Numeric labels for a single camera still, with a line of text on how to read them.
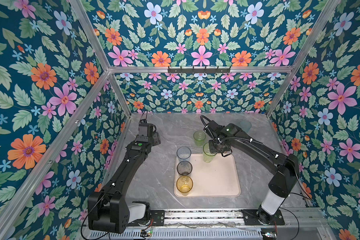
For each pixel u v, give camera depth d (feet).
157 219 2.42
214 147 2.36
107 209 1.30
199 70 3.03
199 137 3.29
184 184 2.70
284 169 1.43
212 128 2.08
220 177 2.84
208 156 2.55
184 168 2.81
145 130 2.02
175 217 2.46
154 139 2.47
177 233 2.31
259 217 2.19
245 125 3.23
